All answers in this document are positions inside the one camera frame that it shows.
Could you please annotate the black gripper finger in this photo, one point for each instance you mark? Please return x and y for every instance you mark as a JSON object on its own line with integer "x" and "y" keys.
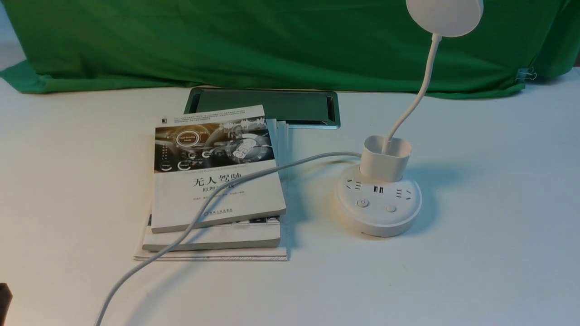
{"x": 5, "y": 301}

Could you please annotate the white desk lamp socket base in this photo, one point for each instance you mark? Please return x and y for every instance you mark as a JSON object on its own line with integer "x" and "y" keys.
{"x": 375, "y": 197}

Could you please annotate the top book with car cover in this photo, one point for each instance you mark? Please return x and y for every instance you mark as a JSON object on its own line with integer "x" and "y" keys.
{"x": 199, "y": 160}

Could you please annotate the middle white book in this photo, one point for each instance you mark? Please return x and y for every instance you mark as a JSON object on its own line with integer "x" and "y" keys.
{"x": 153, "y": 243}

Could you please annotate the bottom thin white booklet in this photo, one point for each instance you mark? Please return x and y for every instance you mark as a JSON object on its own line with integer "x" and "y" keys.
{"x": 241, "y": 241}

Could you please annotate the green backdrop cloth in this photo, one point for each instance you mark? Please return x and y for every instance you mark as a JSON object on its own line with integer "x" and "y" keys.
{"x": 340, "y": 45}

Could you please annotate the metal binder clip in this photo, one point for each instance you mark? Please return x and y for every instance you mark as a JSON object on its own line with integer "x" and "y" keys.
{"x": 525, "y": 74}

